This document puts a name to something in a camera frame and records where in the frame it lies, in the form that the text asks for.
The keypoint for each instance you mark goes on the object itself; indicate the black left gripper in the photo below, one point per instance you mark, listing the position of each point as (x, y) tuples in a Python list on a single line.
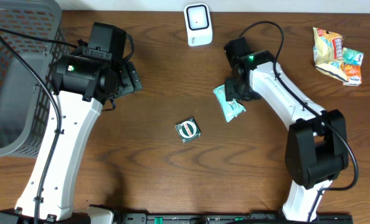
[(132, 77)]

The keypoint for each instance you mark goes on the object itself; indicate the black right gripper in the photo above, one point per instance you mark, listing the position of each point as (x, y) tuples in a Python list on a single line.
[(230, 93)]

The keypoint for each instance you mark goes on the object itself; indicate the mint green snack packet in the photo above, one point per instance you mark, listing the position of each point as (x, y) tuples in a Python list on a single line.
[(231, 109)]

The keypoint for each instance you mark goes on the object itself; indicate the round dark green packet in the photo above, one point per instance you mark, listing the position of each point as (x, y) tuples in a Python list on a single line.
[(188, 130)]

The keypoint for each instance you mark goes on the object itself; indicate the yellow snack bag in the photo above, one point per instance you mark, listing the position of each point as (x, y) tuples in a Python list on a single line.
[(328, 53)]

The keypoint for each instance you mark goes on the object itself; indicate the small orange juice carton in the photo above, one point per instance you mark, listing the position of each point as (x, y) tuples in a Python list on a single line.
[(353, 75)]

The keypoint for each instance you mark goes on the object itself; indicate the small teal white packet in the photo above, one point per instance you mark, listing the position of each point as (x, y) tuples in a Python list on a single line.
[(352, 57)]

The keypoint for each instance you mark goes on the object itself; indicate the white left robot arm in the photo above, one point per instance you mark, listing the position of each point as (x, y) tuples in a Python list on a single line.
[(82, 86)]

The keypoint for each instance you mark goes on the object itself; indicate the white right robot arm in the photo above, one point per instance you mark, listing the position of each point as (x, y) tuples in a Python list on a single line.
[(316, 150)]

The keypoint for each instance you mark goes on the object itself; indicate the white barcode scanner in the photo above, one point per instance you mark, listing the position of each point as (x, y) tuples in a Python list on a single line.
[(198, 24)]

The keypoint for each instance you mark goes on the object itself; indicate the grey plastic mesh basket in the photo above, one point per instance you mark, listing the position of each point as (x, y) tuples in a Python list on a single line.
[(24, 107)]

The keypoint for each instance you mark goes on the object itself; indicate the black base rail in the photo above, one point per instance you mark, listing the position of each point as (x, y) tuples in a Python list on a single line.
[(257, 217)]

